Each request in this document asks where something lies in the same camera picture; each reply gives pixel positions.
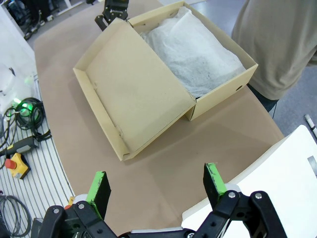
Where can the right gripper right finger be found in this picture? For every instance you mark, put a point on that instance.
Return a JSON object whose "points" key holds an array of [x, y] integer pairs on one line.
{"points": [[215, 186]]}

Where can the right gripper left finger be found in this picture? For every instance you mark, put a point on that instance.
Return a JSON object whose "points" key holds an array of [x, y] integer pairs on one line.
{"points": [[96, 196]]}

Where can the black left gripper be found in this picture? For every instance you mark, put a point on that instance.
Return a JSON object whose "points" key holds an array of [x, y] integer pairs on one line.
{"points": [[116, 8]]}

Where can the beige cardboard shoe box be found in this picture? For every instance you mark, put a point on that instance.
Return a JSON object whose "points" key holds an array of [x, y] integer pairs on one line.
{"points": [[133, 89]]}

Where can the white tissue paper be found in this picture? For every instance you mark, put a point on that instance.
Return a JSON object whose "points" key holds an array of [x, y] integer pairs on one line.
{"points": [[193, 54]]}

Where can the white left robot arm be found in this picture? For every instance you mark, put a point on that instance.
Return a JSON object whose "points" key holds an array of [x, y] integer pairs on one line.
{"points": [[10, 81]]}

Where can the yellow red emergency stop button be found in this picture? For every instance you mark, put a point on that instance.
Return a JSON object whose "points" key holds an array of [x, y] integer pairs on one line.
{"points": [[17, 166]]}

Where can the grey metal tube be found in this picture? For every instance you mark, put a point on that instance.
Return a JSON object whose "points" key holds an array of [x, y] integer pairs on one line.
{"points": [[311, 125]]}

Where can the person in beige sweater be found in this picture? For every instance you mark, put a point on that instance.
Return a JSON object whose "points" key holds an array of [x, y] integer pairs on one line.
{"points": [[272, 44]]}

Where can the slotted aluminium base plate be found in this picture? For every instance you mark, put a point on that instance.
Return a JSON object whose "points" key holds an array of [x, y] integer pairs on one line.
{"points": [[47, 178]]}

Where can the grey handheld enabling switch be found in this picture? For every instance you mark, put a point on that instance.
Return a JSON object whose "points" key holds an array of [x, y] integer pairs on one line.
{"points": [[23, 145]]}

